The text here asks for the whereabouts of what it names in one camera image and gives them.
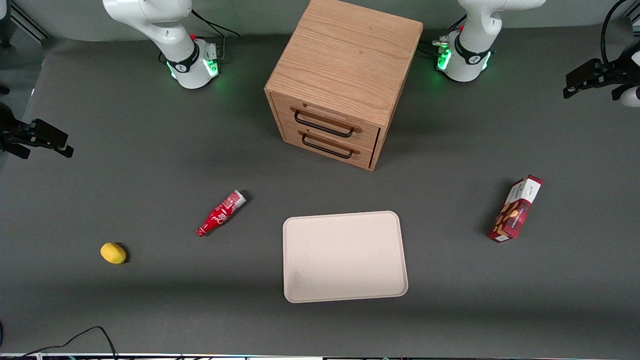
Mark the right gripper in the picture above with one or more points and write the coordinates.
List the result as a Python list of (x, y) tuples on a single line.
[(7, 131)]

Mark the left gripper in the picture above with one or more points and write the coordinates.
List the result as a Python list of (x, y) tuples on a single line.
[(619, 75)]

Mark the wooden two-drawer cabinet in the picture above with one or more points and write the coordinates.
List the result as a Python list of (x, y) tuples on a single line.
[(350, 55)]

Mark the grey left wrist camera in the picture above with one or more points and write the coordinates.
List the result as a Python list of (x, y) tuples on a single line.
[(631, 97)]

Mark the beige rectangular tray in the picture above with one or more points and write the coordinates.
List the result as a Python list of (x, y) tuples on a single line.
[(342, 257)]

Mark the red cookie box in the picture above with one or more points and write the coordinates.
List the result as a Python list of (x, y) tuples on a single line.
[(515, 212)]

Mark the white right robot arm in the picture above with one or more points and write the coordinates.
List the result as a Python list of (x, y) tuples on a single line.
[(165, 25)]

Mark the yellow lemon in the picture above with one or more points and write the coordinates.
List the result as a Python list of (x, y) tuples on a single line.
[(113, 253)]

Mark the dark metal frame rail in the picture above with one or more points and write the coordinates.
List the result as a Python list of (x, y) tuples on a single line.
[(27, 20)]

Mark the wooden drawer front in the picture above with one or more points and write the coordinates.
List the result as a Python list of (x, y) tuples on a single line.
[(370, 134), (362, 156)]

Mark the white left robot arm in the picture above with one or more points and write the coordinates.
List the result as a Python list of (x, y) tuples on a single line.
[(472, 30)]

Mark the dark grey table mat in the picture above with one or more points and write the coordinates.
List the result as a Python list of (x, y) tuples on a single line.
[(150, 300)]

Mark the red cola bottle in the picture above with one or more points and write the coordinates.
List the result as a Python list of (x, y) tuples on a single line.
[(220, 215)]

